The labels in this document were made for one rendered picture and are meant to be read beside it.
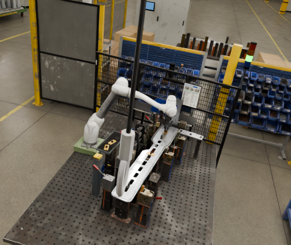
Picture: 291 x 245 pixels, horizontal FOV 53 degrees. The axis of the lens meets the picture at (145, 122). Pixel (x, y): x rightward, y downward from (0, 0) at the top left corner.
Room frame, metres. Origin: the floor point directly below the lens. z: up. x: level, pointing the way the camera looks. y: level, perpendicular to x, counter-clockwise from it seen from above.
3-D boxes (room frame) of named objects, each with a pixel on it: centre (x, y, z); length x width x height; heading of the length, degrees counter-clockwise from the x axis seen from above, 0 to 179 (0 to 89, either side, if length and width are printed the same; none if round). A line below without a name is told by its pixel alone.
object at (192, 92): (3.36, -0.51, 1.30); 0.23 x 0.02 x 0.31; 72
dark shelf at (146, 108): (3.34, -0.18, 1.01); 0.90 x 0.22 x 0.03; 72
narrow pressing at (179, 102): (3.11, -0.33, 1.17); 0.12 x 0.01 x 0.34; 72
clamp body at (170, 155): (2.42, -0.28, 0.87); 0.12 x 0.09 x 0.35; 72
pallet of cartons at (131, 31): (7.54, 0.53, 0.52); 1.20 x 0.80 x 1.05; 168
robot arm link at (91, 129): (2.80, 0.59, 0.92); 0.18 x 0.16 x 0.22; 3
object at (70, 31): (4.81, 1.48, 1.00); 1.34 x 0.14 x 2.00; 81
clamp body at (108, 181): (1.91, 0.24, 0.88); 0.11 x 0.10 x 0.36; 72
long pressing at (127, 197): (2.40, -0.10, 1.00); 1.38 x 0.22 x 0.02; 162
